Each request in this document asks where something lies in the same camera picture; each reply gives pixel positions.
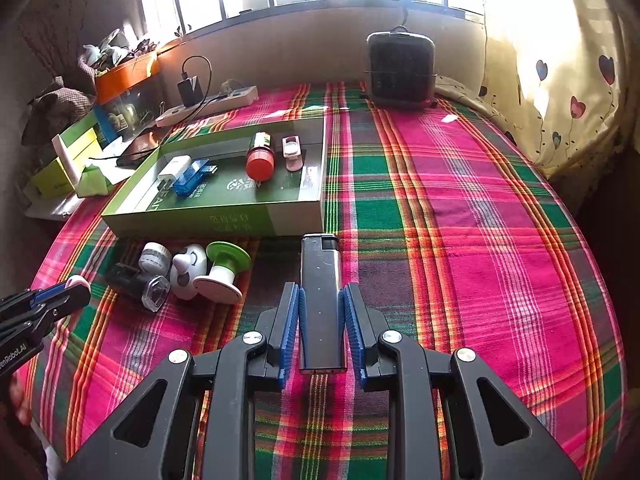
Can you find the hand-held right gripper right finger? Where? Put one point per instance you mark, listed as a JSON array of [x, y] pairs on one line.
[[352, 330]]

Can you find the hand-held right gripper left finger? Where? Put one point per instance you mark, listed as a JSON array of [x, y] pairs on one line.
[[290, 330]]

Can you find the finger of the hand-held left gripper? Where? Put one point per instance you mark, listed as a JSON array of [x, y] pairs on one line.
[[47, 292], [45, 315]]

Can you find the silver black lighter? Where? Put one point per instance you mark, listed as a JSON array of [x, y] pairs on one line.
[[320, 300]]

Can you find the black device with clear cap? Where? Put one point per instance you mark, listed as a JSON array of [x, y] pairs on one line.
[[122, 277]]

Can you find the green and white spool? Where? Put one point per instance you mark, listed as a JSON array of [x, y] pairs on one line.
[[225, 270]]

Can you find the small white jar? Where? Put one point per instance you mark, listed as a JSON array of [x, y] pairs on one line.
[[154, 259]]

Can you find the white round toy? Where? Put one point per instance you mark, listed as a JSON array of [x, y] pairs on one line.
[[186, 272]]

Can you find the green cardboard box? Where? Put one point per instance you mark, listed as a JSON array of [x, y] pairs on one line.
[[240, 215]]

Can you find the red capped bottle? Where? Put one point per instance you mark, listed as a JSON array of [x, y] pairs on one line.
[[260, 160]]

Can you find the white wall charger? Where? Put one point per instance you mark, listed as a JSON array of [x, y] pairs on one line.
[[174, 169]]

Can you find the blue usb tester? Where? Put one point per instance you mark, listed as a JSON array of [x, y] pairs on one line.
[[192, 176]]

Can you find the person's left hand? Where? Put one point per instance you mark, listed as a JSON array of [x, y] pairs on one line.
[[17, 400]]

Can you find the white board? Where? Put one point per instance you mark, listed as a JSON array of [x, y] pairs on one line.
[[50, 210]]

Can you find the yellow green box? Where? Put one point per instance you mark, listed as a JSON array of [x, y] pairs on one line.
[[50, 175]]

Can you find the green tissue pack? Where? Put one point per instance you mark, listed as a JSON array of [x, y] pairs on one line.
[[95, 182]]

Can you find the white tube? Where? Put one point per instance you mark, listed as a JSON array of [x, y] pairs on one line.
[[67, 157]]

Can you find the plaid tablecloth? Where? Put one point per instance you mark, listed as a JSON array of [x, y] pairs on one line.
[[475, 235]]

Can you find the black smartphone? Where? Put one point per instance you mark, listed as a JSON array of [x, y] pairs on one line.
[[142, 147]]

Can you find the brown cloth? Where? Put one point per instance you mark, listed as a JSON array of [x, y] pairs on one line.
[[52, 105]]

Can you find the clear storage box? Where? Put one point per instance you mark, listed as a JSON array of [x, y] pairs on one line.
[[122, 112]]

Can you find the orange box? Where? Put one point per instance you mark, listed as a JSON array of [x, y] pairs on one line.
[[127, 77]]

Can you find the white power strip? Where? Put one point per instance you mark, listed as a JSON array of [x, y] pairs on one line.
[[210, 105]]

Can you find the black charger adapter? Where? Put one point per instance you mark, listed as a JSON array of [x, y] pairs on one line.
[[191, 91]]

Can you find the white plug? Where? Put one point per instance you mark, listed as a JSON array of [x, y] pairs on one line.
[[228, 87]]

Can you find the pile of clutter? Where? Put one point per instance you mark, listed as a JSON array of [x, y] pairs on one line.
[[115, 50]]

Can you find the dark fan heater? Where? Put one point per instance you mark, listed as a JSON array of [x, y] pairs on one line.
[[400, 70]]

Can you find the heart print curtain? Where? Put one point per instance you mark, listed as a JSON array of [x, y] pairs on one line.
[[565, 60]]

